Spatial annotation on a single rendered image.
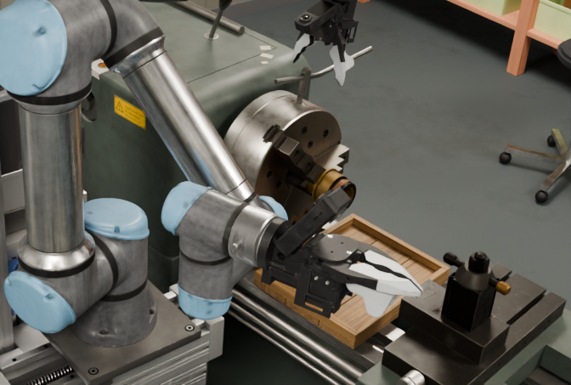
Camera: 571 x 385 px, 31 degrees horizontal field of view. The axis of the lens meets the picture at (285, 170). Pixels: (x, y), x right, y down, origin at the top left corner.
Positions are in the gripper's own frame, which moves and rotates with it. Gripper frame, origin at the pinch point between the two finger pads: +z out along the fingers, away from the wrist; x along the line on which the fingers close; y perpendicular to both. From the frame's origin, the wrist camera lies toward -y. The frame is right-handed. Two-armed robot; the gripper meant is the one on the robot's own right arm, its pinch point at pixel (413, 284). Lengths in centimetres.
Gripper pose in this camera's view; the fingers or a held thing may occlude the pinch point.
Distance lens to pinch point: 128.0
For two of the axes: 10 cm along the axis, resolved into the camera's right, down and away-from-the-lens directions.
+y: -1.5, 8.9, 4.2
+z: 8.7, 3.2, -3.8
